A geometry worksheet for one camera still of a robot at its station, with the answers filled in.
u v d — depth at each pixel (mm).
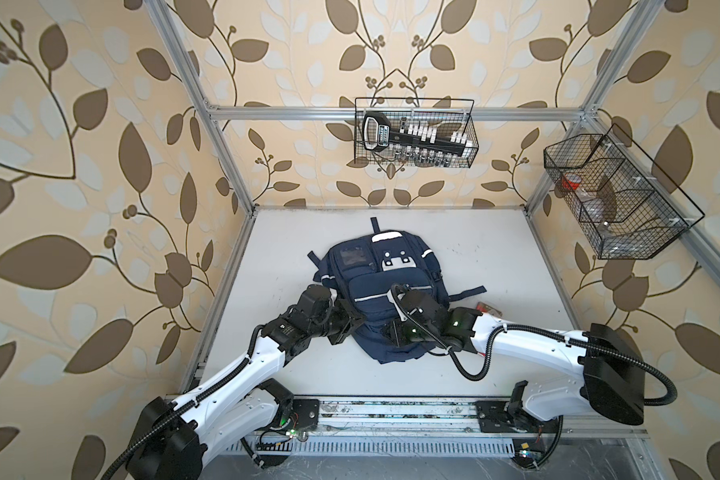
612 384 399
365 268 943
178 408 418
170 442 392
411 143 853
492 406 756
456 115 908
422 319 608
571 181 819
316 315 629
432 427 737
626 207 732
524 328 496
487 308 937
